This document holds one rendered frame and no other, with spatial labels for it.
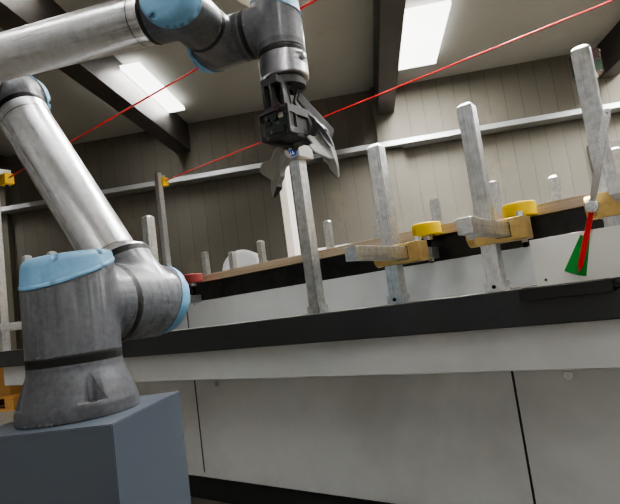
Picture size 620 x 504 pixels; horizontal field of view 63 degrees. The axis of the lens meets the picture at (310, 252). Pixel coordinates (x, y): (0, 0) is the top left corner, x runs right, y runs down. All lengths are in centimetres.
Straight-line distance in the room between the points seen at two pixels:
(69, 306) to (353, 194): 580
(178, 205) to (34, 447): 624
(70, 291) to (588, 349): 99
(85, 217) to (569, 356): 104
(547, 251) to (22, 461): 102
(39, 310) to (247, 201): 590
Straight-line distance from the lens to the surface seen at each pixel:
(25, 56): 114
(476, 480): 158
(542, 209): 140
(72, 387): 88
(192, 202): 694
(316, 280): 144
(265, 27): 100
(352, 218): 647
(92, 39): 104
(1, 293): 314
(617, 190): 89
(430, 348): 130
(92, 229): 111
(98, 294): 90
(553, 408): 145
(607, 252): 116
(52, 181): 119
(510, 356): 124
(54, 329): 89
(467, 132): 126
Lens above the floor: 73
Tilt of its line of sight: 6 degrees up
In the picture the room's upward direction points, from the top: 8 degrees counter-clockwise
